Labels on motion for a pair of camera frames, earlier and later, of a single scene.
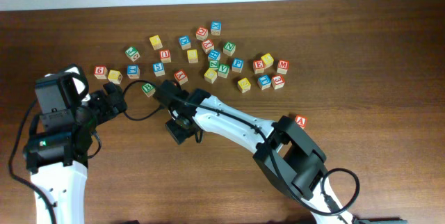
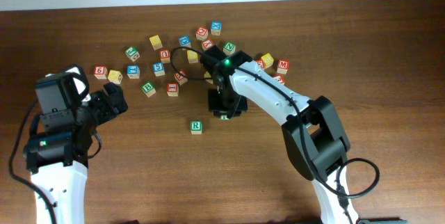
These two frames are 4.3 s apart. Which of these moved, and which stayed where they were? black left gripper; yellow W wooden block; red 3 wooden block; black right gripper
Moved: black right gripper
Stayed: black left gripper; red 3 wooden block; yellow W wooden block
